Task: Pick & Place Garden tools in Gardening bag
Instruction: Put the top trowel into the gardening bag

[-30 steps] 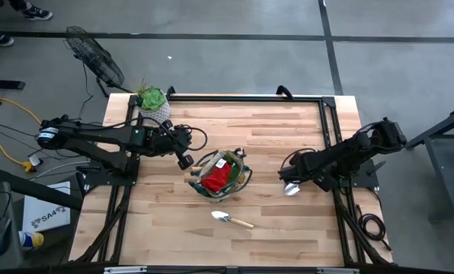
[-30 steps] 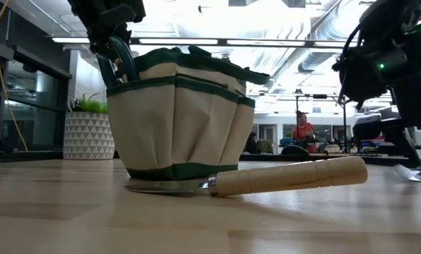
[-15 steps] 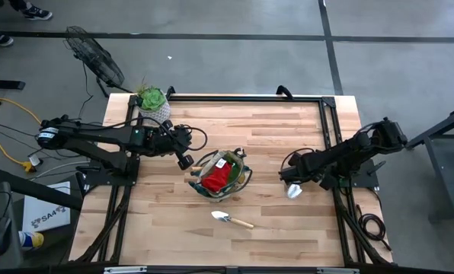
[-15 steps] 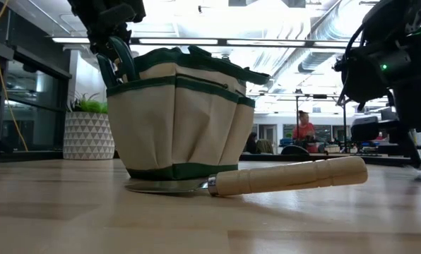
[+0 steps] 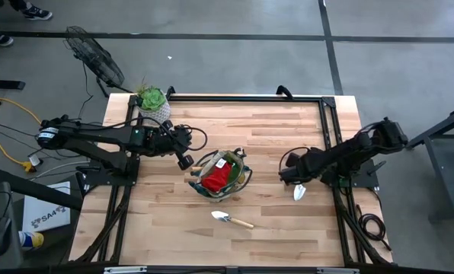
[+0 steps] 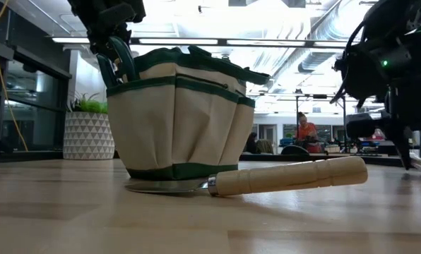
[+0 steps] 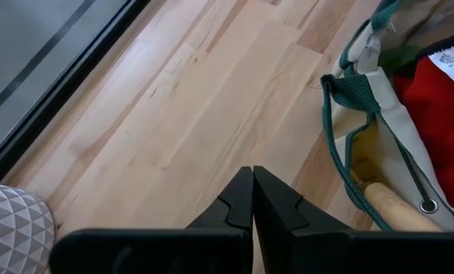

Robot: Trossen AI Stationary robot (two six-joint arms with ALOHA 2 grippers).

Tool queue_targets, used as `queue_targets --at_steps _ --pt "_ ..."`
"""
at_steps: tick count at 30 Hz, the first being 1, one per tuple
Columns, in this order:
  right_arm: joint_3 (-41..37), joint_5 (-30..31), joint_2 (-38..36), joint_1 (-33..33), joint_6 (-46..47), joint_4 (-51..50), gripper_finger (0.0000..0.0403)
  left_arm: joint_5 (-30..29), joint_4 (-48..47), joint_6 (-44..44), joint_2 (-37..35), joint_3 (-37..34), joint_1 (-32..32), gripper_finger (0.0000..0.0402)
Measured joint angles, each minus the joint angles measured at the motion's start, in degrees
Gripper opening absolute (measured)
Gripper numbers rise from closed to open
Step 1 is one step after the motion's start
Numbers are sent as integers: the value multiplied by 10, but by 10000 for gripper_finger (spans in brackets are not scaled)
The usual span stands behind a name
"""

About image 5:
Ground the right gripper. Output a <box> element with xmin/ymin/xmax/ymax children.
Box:
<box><xmin>279</xmin><ymin>148</ymin><xmax>327</xmax><ymax>186</ymax></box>

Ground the wide-blade trowel wooden handle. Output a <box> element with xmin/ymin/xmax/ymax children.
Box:
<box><xmin>293</xmin><ymin>183</ymin><xmax>307</xmax><ymax>202</ymax></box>

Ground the beige green-trimmed gardening bag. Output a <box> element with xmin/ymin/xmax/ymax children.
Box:
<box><xmin>187</xmin><ymin>147</ymin><xmax>254</xmax><ymax>203</ymax></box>

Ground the red gardening glove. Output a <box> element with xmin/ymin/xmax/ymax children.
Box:
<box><xmin>200</xmin><ymin>158</ymin><xmax>234</xmax><ymax>193</ymax></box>

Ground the narrow-blade trowel wooden handle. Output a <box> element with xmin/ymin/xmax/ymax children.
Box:
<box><xmin>210</xmin><ymin>210</ymin><xmax>255</xmax><ymax>230</ymax></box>

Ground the succulent in white patterned pot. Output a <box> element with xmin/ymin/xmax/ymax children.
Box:
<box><xmin>135</xmin><ymin>78</ymin><xmax>172</xmax><ymax>126</ymax></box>

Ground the black floor fan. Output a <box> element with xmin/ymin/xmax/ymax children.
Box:
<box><xmin>64</xmin><ymin>25</ymin><xmax>133</xmax><ymax>98</ymax></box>

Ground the black metal stand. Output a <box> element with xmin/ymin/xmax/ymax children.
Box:
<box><xmin>403</xmin><ymin>103</ymin><xmax>454</xmax><ymax>224</ymax></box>

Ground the black workstation desk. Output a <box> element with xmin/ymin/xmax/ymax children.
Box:
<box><xmin>0</xmin><ymin>129</ymin><xmax>84</xmax><ymax>269</ymax></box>

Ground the white printed cardboard box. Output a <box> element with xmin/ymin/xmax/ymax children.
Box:
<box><xmin>22</xmin><ymin>181</ymin><xmax>72</xmax><ymax>233</ymax></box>

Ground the yellow blue white object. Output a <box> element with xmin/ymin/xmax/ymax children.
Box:
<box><xmin>18</xmin><ymin>230</ymin><xmax>45</xmax><ymax>251</ymax></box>

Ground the black aluminium table frame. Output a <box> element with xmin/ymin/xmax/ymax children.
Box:
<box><xmin>69</xmin><ymin>93</ymin><xmax>395</xmax><ymax>266</ymax></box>

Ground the coiled black cable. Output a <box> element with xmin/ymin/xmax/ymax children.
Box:
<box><xmin>357</xmin><ymin>204</ymin><xmax>392</xmax><ymax>252</ymax></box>

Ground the silver edge bracket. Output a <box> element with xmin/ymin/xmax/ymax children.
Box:
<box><xmin>316</xmin><ymin>267</ymin><xmax>361</xmax><ymax>274</ymax></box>
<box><xmin>103</xmin><ymin>266</ymin><xmax>148</xmax><ymax>274</ymax></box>

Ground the black fan power cable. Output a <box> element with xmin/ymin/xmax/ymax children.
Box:
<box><xmin>53</xmin><ymin>60</ymin><xmax>106</xmax><ymax>126</ymax></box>

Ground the yellow extension cord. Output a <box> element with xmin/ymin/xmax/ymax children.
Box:
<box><xmin>0</xmin><ymin>73</ymin><xmax>41</xmax><ymax>173</ymax></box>

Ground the black floor bracket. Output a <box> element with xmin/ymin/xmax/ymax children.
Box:
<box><xmin>0</xmin><ymin>79</ymin><xmax>26</xmax><ymax>91</ymax></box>

